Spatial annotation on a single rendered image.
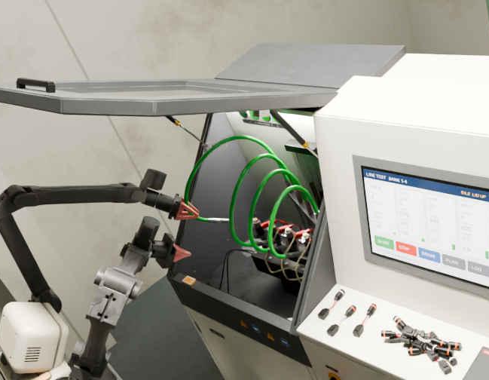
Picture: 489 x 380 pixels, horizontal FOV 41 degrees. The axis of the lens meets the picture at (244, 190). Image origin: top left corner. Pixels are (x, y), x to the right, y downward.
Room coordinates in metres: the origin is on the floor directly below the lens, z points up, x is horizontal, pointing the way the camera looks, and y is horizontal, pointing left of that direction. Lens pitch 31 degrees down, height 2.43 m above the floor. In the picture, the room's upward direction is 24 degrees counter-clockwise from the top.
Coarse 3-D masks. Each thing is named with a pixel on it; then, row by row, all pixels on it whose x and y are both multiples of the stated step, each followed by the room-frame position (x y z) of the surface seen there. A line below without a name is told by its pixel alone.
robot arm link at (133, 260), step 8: (128, 248) 1.63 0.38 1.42; (136, 248) 1.66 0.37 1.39; (128, 256) 1.53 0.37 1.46; (136, 256) 1.55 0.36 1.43; (144, 256) 1.59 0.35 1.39; (120, 264) 1.42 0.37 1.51; (128, 264) 1.44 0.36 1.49; (136, 264) 1.48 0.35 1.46; (144, 264) 1.61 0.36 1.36; (104, 272) 1.33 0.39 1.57; (120, 272) 1.36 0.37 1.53; (128, 272) 1.36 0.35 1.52; (136, 272) 1.55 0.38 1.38; (96, 280) 1.31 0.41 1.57; (136, 280) 1.34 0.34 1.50; (136, 288) 1.29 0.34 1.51
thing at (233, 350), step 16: (208, 320) 1.95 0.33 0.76; (208, 336) 2.02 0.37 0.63; (224, 336) 1.90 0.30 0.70; (240, 336) 1.80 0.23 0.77; (224, 352) 1.96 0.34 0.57; (240, 352) 1.85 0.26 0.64; (256, 352) 1.75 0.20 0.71; (272, 352) 1.66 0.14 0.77; (224, 368) 2.03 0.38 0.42; (240, 368) 1.91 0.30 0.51; (256, 368) 1.80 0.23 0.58; (272, 368) 1.70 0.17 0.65; (288, 368) 1.62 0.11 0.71; (304, 368) 1.53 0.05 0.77
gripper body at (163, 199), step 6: (162, 198) 1.98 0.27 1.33; (168, 198) 1.98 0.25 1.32; (174, 198) 1.99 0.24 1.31; (156, 204) 1.97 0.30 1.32; (162, 204) 1.97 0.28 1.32; (168, 204) 1.97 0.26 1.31; (174, 204) 1.94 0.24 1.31; (162, 210) 1.98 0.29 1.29; (168, 210) 1.96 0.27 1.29; (168, 216) 1.94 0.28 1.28
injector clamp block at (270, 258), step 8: (264, 248) 1.97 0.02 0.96; (256, 256) 1.92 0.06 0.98; (272, 256) 1.88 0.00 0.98; (304, 256) 1.81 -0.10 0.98; (256, 264) 1.94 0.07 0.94; (264, 264) 1.89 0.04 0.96; (272, 264) 1.85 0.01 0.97; (280, 264) 1.82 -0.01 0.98; (288, 264) 1.81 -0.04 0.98; (304, 264) 1.81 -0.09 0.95; (264, 272) 1.91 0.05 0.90; (280, 272) 1.83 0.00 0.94; (288, 272) 1.79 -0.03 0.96; (288, 280) 1.81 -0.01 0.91; (296, 280) 1.77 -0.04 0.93; (288, 288) 1.83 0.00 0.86; (296, 288) 1.79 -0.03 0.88
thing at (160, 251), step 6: (168, 234) 1.77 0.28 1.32; (162, 240) 1.78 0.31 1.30; (168, 240) 1.75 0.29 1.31; (174, 240) 1.73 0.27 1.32; (156, 246) 1.72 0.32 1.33; (162, 246) 1.73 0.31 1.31; (168, 246) 1.73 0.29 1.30; (156, 252) 1.71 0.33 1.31; (162, 252) 1.72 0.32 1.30; (168, 252) 1.72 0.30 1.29; (156, 258) 1.72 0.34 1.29; (162, 258) 1.72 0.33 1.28; (162, 264) 1.72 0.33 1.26
